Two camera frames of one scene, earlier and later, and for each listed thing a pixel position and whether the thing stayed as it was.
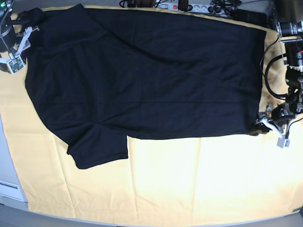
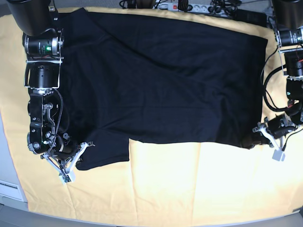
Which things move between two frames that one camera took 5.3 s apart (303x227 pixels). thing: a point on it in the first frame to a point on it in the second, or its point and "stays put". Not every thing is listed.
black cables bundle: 227,6 stays put
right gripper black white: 281,116 to 275,129
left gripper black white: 13,63 to 63,155
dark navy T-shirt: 100,76 stays put
